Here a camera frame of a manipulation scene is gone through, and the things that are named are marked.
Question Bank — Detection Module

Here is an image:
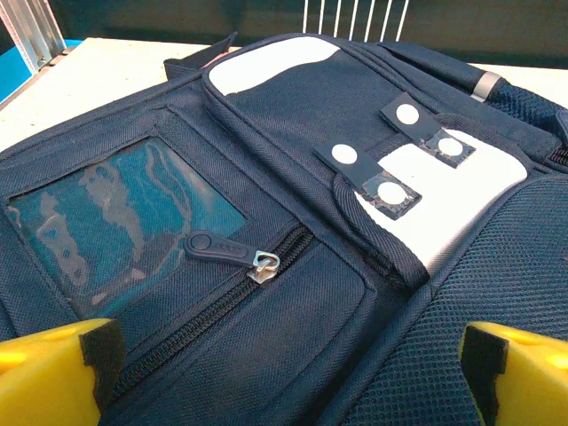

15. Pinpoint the navy blue student backpack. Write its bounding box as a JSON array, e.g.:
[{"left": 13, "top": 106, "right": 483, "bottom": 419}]
[{"left": 0, "top": 30, "right": 568, "bottom": 426}]

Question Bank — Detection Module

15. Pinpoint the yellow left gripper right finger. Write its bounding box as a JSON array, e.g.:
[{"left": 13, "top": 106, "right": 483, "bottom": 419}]
[{"left": 458, "top": 321, "right": 568, "bottom": 426}]

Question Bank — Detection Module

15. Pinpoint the aluminium frame post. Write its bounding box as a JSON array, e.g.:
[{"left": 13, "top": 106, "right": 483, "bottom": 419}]
[{"left": 0, "top": 0, "right": 68, "bottom": 75}]

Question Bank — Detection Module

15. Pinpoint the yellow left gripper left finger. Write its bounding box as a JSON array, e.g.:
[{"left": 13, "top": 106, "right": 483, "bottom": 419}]
[{"left": 0, "top": 318, "right": 127, "bottom": 426}]

